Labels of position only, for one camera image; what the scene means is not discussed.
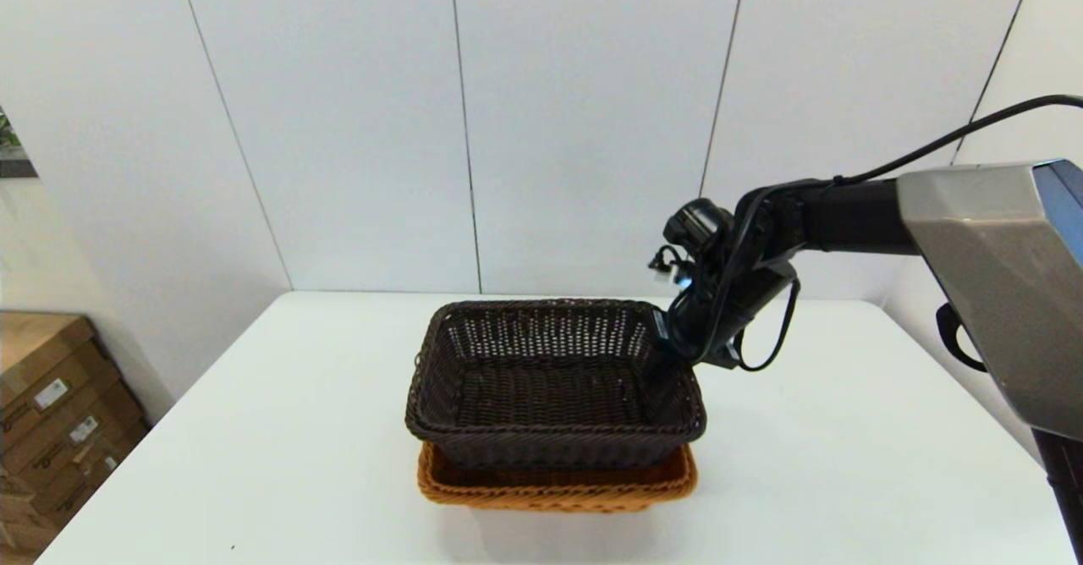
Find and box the dark brown wicker basket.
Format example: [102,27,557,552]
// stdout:
[404,298,707,470]

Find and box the orange wicker basket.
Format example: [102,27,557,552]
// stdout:
[416,442,699,513]

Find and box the cardboard box with white label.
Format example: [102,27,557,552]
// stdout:
[0,313,107,414]
[30,420,151,532]
[0,370,136,477]

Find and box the plain cardboard box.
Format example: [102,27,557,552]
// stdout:
[0,472,60,565]

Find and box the framed plant picture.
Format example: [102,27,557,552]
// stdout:
[0,107,40,179]

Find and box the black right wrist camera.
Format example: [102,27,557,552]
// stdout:
[662,199,734,263]

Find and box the short black cable loop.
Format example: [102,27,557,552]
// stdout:
[936,303,987,373]

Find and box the long black arm cable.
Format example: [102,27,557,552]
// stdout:
[694,95,1083,373]

